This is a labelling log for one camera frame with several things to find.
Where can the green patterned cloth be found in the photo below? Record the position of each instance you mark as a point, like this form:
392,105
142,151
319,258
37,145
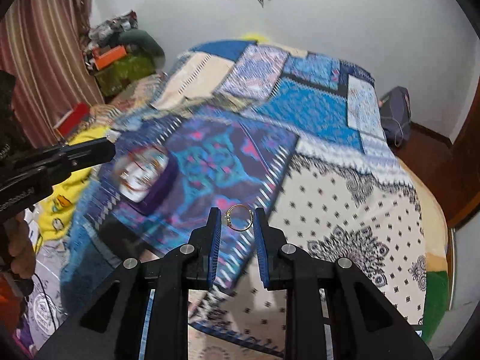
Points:
123,75

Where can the red box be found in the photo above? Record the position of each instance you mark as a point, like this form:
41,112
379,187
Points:
71,120

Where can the grey backpack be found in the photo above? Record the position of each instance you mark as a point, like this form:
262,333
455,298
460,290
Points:
395,114

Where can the person's left hand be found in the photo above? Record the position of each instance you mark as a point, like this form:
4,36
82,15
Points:
20,249

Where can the yellow blanket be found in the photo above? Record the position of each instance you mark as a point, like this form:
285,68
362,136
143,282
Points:
62,202

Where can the striped orange blanket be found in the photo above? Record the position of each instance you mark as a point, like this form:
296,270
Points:
131,93

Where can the cartoon print sheet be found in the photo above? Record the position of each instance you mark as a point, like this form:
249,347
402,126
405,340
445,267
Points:
43,307

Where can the brown wooden door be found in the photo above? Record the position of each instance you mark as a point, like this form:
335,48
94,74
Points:
467,157

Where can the orange box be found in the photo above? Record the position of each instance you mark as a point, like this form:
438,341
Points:
108,57

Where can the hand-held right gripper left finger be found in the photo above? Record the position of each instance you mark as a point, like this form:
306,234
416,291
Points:
216,249

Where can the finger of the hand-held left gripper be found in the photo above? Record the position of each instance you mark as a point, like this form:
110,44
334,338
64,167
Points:
88,152

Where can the pile of clothes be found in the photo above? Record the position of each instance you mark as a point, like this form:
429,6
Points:
110,30

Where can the striped brown curtain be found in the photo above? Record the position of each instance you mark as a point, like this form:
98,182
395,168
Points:
45,45

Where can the yellow pillow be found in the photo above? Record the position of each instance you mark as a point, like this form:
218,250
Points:
255,36

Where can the blue patchwork blanket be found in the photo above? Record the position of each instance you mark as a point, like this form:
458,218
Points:
322,195

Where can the heart-shaped metal tin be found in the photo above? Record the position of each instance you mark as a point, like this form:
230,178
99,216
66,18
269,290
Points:
157,185

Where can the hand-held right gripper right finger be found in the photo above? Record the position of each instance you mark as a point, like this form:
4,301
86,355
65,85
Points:
261,249

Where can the beige and green blanket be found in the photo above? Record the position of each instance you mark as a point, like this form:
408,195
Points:
435,255

